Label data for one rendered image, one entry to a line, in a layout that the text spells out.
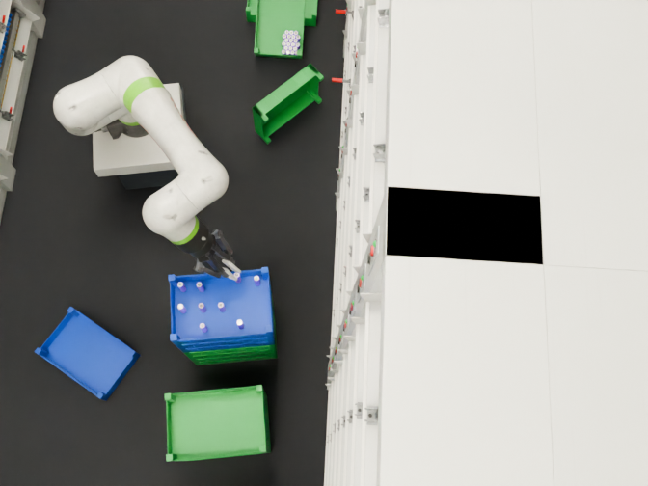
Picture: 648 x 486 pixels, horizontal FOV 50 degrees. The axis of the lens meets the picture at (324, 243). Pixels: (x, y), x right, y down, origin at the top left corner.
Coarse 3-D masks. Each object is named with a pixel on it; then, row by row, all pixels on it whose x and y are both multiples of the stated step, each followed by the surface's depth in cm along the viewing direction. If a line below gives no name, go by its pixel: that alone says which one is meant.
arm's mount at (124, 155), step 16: (176, 96) 250; (96, 144) 243; (112, 144) 243; (128, 144) 243; (144, 144) 244; (96, 160) 241; (112, 160) 241; (128, 160) 241; (144, 160) 241; (160, 160) 242
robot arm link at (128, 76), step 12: (120, 60) 186; (132, 60) 186; (144, 60) 190; (108, 72) 185; (120, 72) 184; (132, 72) 183; (144, 72) 184; (108, 84) 184; (120, 84) 184; (132, 84) 182; (144, 84) 181; (156, 84) 183; (120, 96) 185; (132, 96) 181
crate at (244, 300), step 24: (192, 288) 214; (216, 288) 215; (240, 288) 215; (264, 288) 215; (192, 312) 212; (216, 312) 212; (240, 312) 213; (264, 312) 213; (192, 336) 210; (216, 336) 210; (240, 336) 205; (264, 336) 209
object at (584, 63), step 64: (576, 0) 99; (640, 0) 99; (576, 64) 96; (640, 64) 96; (576, 128) 93; (640, 128) 93; (576, 192) 90; (640, 192) 90; (576, 256) 87; (640, 256) 88
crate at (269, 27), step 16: (256, 0) 288; (272, 0) 293; (288, 0) 293; (304, 0) 288; (256, 16) 288; (272, 16) 293; (288, 16) 293; (304, 16) 288; (256, 32) 291; (272, 32) 294; (256, 48) 287; (272, 48) 294
